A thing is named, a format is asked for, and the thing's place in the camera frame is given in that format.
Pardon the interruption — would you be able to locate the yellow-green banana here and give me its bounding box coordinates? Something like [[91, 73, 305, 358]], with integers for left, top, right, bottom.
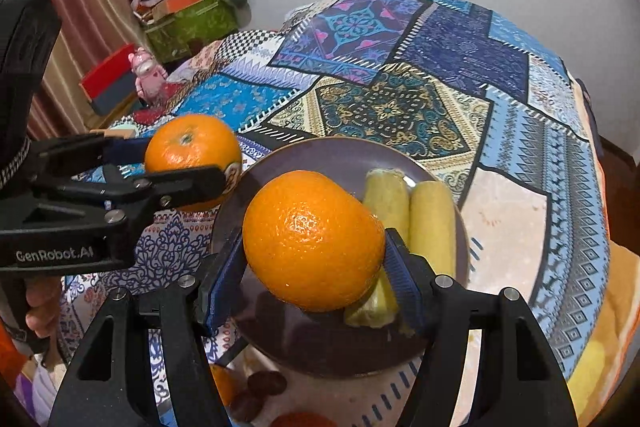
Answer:
[[344, 271, 416, 339], [409, 181, 457, 280], [361, 169, 411, 234]]

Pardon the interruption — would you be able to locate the green patterned storage box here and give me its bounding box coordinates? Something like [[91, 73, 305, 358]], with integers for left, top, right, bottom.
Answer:
[[142, 0, 240, 64]]

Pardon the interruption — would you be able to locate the small orange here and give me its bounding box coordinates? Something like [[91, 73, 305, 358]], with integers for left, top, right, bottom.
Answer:
[[210, 364, 239, 408]]

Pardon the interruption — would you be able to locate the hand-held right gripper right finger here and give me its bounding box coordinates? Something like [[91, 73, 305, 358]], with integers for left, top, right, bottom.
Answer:
[[382, 227, 581, 427]]

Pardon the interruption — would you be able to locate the red-orange fruit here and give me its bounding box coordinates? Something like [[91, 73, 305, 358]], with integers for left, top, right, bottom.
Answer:
[[270, 413, 338, 427]]

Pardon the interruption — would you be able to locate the person's left hand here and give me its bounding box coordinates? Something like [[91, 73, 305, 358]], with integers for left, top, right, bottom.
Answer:
[[25, 276, 63, 334]]

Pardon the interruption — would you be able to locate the large orange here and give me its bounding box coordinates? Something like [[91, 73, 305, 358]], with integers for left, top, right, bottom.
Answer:
[[242, 170, 387, 313]]

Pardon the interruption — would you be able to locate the patchwork printed blanket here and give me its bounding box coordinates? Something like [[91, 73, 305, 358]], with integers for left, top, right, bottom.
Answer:
[[57, 0, 613, 427]]

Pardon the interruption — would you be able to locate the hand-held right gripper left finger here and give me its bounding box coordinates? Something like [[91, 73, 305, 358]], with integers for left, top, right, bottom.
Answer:
[[47, 227, 251, 427]]

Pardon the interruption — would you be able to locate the orange with green stem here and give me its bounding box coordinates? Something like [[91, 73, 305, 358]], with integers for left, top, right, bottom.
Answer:
[[144, 114, 244, 212]]

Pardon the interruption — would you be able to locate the yellow orange blanket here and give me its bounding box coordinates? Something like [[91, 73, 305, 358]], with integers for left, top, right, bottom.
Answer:
[[567, 187, 640, 423]]

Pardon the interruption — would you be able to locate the brown round fruit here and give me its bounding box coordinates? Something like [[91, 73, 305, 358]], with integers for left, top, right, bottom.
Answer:
[[247, 371, 288, 399], [227, 391, 263, 423]]

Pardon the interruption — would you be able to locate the pink toy figure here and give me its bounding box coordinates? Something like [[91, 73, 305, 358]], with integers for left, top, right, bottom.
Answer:
[[131, 48, 168, 100]]

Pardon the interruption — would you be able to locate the red and grey box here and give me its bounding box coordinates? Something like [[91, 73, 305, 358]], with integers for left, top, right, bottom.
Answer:
[[80, 44, 143, 118]]

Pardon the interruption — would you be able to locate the purple round plate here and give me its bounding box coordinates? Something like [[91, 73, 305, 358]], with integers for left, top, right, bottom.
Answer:
[[210, 137, 471, 378]]

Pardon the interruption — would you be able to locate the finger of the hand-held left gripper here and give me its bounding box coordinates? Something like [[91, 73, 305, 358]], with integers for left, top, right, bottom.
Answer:
[[37, 132, 152, 174], [102, 163, 229, 228]]

